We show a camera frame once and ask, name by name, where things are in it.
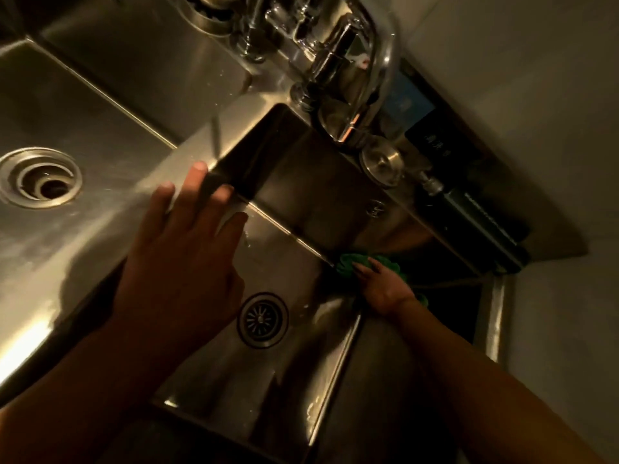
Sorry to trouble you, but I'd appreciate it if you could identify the round steel sink stopper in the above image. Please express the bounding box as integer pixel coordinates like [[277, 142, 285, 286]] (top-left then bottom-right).
[[359, 137, 406, 189]]

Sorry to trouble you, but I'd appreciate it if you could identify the chrome curved faucet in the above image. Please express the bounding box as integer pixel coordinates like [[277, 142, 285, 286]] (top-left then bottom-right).
[[289, 0, 398, 146]]

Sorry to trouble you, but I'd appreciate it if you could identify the small round sink drain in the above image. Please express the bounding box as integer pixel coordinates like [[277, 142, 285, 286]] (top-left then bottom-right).
[[236, 292, 290, 349]]

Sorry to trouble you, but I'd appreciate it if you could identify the chrome tap valve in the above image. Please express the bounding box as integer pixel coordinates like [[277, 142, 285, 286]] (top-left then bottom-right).
[[232, 0, 330, 64]]

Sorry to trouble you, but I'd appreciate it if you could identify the black box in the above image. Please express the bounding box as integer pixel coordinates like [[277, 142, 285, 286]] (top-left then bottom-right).
[[404, 115, 480, 166]]

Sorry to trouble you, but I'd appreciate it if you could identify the person's right hand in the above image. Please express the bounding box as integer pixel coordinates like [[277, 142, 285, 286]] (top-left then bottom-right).
[[352, 258, 418, 319]]

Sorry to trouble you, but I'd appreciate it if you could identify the large round drain strainer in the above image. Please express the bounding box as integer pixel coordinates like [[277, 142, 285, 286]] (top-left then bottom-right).
[[0, 147, 83, 209]]

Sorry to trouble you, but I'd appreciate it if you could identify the stainless steel double sink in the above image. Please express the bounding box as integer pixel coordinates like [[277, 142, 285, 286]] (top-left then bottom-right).
[[0, 0, 514, 464]]

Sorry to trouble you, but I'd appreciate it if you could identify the dark pump dispenser bottle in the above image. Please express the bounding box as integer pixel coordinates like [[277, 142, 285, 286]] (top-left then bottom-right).
[[418, 171, 531, 274]]

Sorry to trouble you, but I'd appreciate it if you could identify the round steel fitting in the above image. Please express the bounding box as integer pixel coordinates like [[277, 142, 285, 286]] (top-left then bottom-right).
[[183, 0, 239, 33]]

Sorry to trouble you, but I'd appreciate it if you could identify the person's right forearm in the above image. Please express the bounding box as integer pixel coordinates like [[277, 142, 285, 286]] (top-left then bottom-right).
[[398, 298, 606, 464]]

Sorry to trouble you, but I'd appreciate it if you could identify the blue sponge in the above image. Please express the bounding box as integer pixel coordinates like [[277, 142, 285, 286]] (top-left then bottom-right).
[[381, 71, 437, 127]]

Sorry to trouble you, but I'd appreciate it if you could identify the person's left hand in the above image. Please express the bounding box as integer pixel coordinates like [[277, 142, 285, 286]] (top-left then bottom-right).
[[107, 161, 250, 364]]

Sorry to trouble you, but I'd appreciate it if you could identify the green cleaning cloth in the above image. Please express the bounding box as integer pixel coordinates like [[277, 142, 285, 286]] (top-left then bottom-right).
[[335, 253, 429, 308]]

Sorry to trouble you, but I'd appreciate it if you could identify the person's left forearm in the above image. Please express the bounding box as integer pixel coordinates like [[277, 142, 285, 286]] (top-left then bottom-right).
[[0, 327, 162, 464]]

